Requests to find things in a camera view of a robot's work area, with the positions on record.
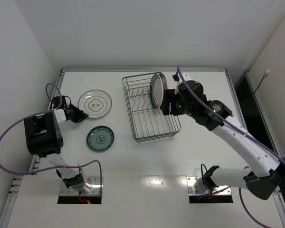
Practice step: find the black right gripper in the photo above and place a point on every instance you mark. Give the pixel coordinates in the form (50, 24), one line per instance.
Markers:
(168, 102)

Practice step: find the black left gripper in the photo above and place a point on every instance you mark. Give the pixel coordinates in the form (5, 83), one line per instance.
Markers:
(75, 114)

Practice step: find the white plate green red rim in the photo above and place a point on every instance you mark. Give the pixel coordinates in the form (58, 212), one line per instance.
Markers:
(164, 81)

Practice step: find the clear glass plate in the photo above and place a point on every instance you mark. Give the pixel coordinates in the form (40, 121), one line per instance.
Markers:
(95, 103)

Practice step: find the blue patterned ceramic plate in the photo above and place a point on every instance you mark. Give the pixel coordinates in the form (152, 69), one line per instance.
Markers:
(100, 138)

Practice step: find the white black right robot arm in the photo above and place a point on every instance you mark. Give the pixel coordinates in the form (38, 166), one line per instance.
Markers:
(265, 169)

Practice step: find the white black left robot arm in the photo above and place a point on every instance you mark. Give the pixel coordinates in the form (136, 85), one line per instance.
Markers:
(44, 139)

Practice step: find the metal wire dish rack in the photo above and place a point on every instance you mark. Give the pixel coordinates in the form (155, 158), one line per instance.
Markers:
(146, 122)

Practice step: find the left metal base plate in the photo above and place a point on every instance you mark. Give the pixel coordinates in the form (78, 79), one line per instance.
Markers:
(95, 185)

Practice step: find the metal base plate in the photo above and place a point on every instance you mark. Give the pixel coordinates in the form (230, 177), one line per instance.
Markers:
(192, 185)
(95, 185)

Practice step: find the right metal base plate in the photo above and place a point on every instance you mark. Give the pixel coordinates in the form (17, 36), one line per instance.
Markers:
(192, 185)

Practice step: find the black wall cable white plug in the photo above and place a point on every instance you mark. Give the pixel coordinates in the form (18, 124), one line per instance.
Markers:
(266, 73)

